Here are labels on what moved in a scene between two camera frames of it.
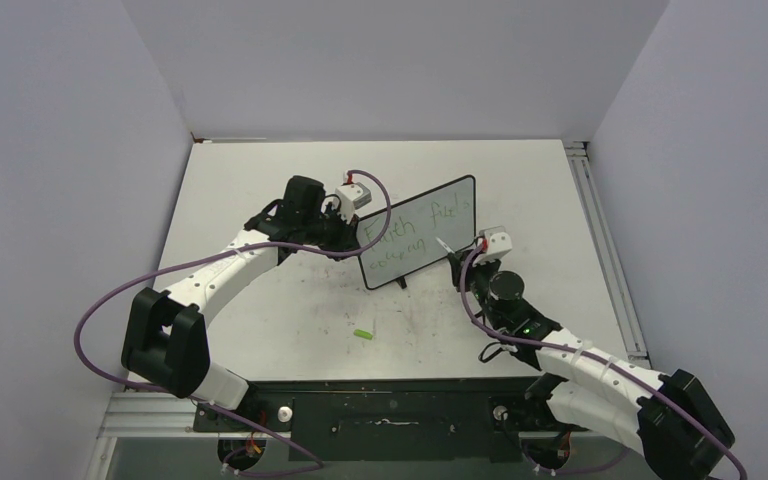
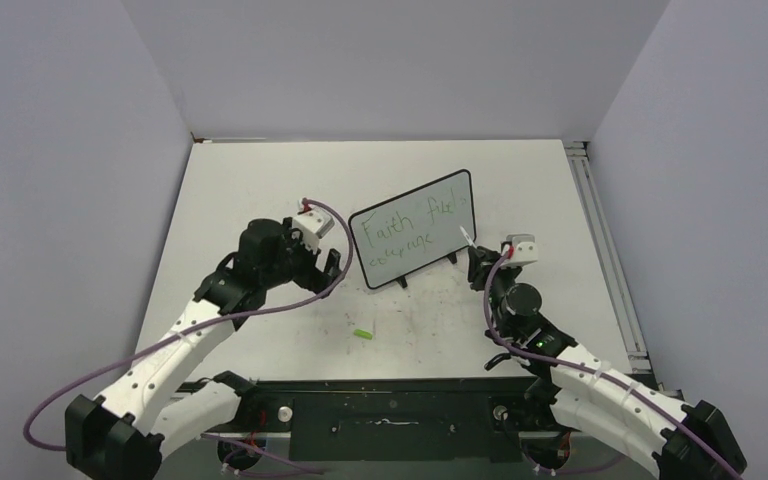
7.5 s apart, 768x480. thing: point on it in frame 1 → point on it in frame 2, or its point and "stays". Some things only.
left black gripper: x=347 y=232 → x=314 y=279
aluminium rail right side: x=612 y=260 stays
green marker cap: x=363 y=333 stays
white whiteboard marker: x=444 y=245 → x=469 y=239
